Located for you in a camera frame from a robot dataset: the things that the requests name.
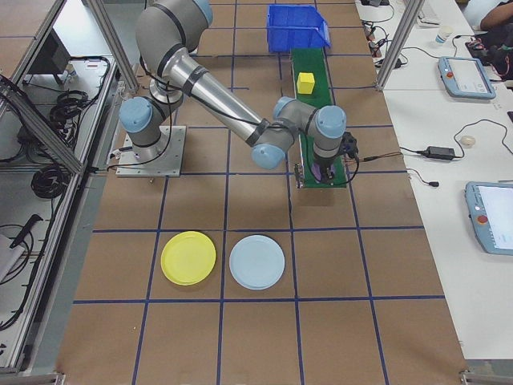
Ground yellow foam block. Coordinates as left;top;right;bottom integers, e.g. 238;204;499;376
297;71;316;95

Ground light blue plate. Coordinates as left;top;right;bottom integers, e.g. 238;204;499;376
228;234;286;291

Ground yellow plate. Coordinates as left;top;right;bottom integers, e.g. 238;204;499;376
160;231;218;286

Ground green conveyor belt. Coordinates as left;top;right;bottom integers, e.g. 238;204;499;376
290;47;349;190

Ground black power brick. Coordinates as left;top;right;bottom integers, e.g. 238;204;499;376
424;145;457;160

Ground blue plastic bin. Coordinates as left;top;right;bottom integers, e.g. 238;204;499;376
266;3;333;53

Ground blue grey teach pendant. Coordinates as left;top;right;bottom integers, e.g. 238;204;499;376
464;180;513;257
436;55;498;99

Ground white keyboard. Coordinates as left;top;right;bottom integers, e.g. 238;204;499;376
416;0;442;27

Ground person in dark clothes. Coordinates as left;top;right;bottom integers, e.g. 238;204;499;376
479;0;513;31

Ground dark control box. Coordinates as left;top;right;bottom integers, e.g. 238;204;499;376
24;28;74;78

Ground black camera cable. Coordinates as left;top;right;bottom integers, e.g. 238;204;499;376
340;154;361;188

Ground red conveyor wire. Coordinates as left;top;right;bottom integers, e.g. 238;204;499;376
352;152;403;164

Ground black barrel plug cable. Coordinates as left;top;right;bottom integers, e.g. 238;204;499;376
406;168;441;188

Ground tangled black wires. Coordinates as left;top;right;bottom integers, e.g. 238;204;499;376
362;19;392;61

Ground aluminium extrusion post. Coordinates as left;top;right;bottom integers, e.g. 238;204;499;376
86;0;139;95
374;0;426;92

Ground white square base plate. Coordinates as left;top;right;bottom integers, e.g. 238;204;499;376
115;124;188;177

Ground black red wire jumble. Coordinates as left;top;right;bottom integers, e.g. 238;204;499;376
467;34;513;81

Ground black cable coil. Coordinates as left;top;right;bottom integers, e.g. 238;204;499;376
30;164;68;201
50;90;99;133

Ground metal bar frame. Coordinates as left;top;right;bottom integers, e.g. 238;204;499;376
0;0;121;376

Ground black handle tool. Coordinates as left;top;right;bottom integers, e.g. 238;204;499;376
10;214;44;249

